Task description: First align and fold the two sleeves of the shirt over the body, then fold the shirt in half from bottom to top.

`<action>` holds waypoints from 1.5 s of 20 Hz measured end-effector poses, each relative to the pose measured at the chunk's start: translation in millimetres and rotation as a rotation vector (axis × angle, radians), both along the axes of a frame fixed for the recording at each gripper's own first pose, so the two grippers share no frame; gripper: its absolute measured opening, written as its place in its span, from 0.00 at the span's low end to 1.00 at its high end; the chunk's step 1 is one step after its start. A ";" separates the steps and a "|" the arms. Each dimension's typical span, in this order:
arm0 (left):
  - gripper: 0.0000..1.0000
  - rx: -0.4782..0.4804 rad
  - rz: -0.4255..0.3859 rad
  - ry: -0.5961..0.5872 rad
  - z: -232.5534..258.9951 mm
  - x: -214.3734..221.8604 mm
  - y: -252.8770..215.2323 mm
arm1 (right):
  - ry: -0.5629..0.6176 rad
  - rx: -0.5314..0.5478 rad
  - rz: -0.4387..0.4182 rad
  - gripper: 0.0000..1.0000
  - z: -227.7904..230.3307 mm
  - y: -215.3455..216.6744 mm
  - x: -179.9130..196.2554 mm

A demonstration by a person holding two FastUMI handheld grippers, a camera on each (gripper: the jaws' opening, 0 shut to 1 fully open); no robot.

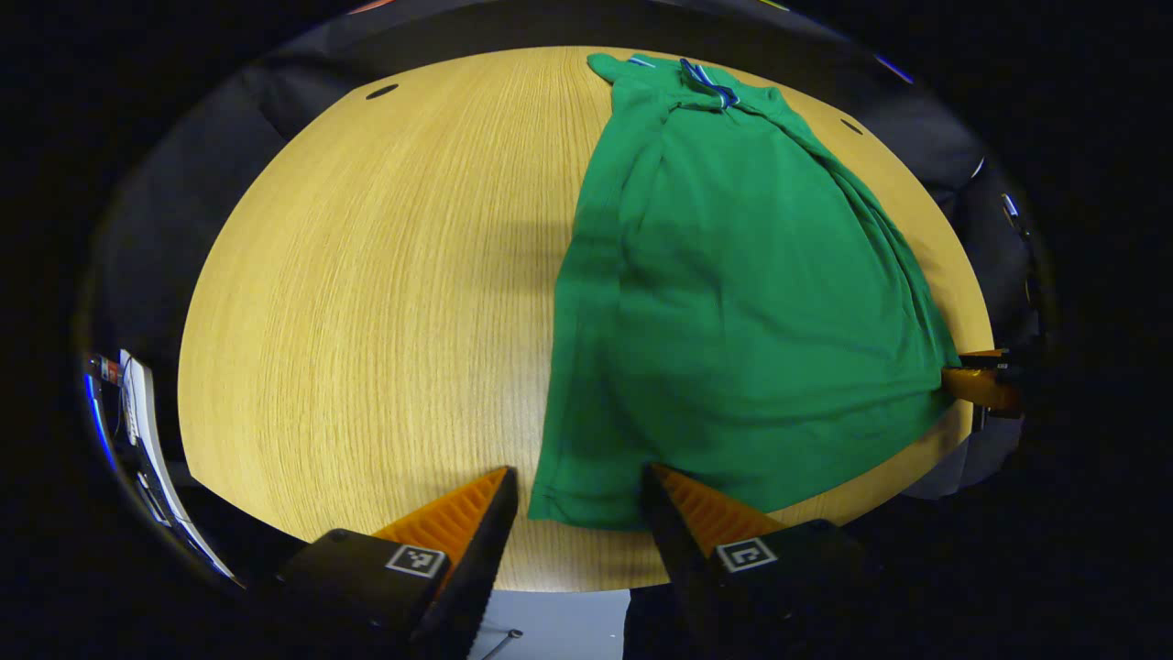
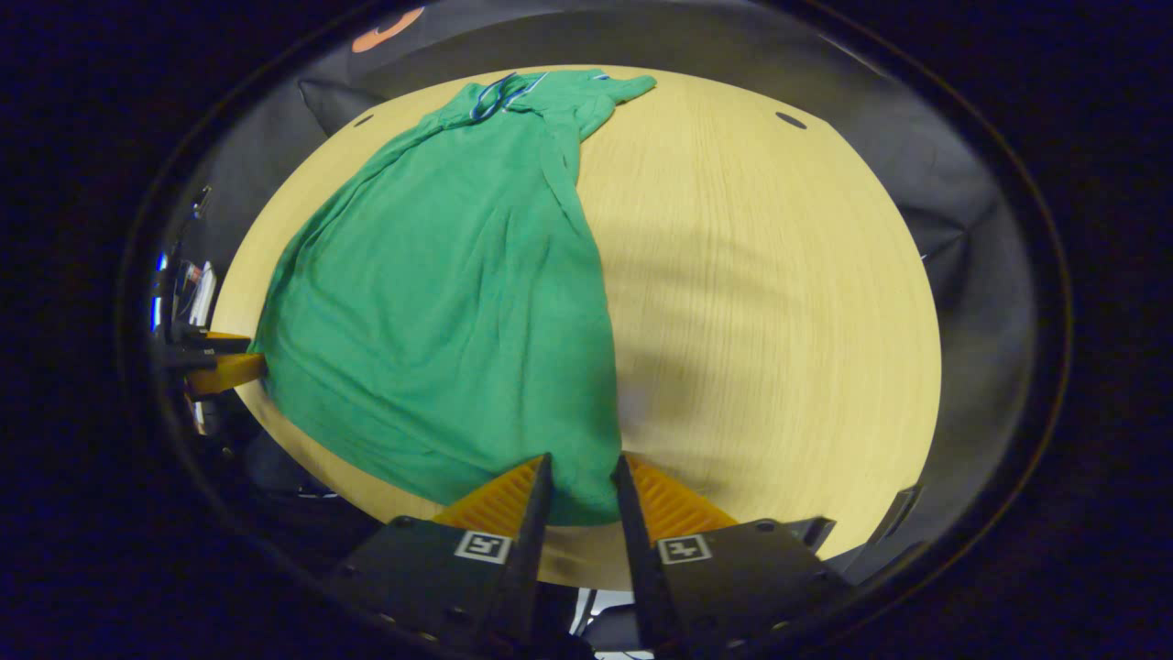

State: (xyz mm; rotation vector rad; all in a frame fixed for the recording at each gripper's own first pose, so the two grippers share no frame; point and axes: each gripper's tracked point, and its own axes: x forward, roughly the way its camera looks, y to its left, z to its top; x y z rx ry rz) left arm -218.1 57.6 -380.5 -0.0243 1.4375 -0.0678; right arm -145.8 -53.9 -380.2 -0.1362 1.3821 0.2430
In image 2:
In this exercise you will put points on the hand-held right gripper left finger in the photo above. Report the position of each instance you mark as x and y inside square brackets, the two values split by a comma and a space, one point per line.
[531, 550]

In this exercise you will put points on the green T-shirt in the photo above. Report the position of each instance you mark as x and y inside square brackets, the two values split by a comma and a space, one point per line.
[440, 302]

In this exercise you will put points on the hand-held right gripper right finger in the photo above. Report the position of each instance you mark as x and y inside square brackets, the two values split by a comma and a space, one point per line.
[637, 559]

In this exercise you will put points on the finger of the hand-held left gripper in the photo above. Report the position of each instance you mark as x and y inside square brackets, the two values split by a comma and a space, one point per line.
[229, 371]
[197, 341]

